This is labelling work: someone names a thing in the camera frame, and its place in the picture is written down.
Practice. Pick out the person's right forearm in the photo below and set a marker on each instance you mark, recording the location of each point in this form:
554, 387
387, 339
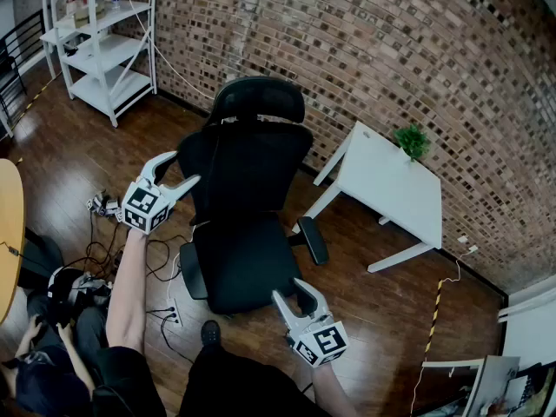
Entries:
332, 389

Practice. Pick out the person's left forearm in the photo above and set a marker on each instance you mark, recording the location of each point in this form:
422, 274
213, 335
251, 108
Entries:
128, 293

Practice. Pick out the small black and white device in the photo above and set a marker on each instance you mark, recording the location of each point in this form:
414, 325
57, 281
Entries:
106, 207

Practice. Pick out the white power strip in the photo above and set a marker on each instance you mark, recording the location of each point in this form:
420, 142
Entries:
174, 313

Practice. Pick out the person's black shoe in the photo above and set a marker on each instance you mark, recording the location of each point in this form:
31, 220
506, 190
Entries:
210, 332

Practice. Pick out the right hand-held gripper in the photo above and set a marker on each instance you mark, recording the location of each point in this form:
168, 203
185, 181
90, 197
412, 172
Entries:
323, 341

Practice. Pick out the round wooden table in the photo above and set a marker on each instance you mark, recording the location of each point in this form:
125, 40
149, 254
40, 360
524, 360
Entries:
11, 215

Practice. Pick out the white wall socket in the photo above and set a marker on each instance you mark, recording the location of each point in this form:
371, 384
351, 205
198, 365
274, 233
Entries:
462, 239
472, 248

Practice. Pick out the black and white headset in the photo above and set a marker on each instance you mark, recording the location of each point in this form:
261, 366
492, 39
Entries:
65, 285

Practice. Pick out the person's black clothing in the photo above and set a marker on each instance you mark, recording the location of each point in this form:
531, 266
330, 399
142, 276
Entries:
243, 389

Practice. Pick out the small white table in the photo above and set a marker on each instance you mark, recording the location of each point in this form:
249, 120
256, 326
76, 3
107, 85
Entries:
391, 189

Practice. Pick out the white shelf unit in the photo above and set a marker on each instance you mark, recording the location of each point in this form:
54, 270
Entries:
108, 50

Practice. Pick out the yellow-black tape strip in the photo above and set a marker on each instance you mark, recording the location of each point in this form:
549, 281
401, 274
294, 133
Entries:
37, 96
434, 315

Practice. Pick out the green potted plant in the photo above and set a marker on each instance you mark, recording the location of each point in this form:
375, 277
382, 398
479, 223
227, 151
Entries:
412, 141

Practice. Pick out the black metal railing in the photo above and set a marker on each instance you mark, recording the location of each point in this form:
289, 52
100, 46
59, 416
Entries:
17, 59

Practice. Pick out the black mesh office chair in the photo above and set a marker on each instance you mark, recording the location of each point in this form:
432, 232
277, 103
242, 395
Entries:
243, 180

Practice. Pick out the large dark framed picture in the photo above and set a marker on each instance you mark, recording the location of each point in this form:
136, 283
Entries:
538, 393

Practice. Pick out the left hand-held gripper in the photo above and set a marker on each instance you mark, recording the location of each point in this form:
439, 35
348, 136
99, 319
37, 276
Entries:
143, 207

